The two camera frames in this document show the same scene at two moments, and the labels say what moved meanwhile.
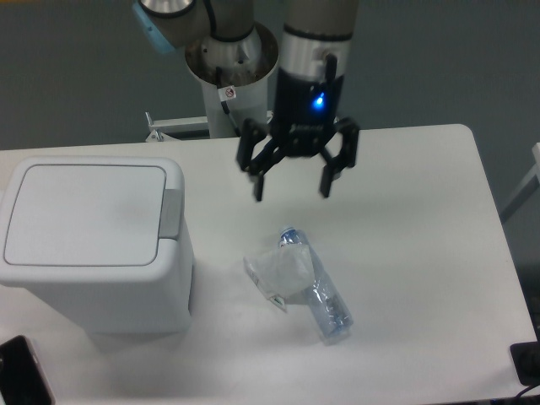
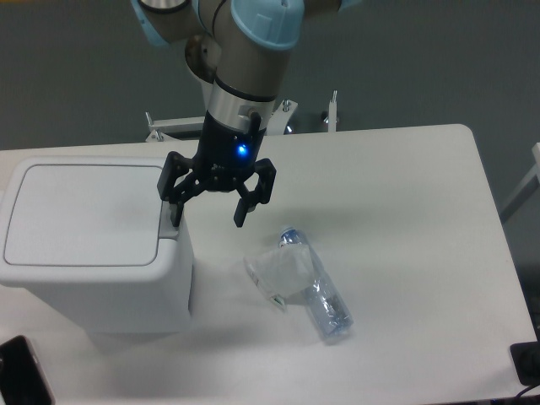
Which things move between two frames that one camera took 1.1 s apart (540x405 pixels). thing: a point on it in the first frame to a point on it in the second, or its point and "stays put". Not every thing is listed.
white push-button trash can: [107, 239] stays put
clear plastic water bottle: [328, 307] stays put
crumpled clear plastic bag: [283, 273] stays put
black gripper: [305, 109] to [226, 158]
